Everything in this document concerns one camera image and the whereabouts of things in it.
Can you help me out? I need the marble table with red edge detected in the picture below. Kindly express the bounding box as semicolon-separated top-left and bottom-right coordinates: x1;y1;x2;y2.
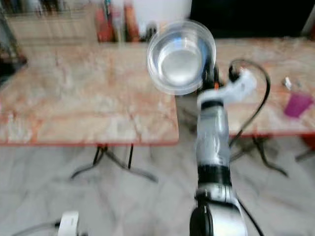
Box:
177;37;315;177
0;42;180;183

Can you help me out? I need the red sauce bottle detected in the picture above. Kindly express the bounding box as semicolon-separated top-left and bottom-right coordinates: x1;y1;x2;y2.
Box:
95;9;113;43

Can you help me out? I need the wire dish rack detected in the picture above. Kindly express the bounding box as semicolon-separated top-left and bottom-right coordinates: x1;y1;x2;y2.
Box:
2;5;99;45

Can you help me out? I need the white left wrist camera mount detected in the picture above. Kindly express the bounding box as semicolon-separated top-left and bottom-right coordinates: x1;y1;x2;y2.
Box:
58;211;80;236

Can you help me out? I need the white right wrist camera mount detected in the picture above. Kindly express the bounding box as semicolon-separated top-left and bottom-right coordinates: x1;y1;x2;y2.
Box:
197;69;258;107

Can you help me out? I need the large white container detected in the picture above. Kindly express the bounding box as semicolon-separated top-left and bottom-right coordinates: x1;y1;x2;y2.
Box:
134;0;192;28

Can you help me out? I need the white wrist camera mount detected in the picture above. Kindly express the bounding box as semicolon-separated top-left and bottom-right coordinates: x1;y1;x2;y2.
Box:
197;69;258;107
58;211;80;236

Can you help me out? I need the orange sauce bottle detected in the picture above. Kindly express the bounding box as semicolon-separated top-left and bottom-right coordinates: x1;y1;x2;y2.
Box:
125;2;139;43

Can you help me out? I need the purple cup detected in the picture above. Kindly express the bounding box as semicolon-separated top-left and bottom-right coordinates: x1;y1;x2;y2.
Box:
284;92;314;118

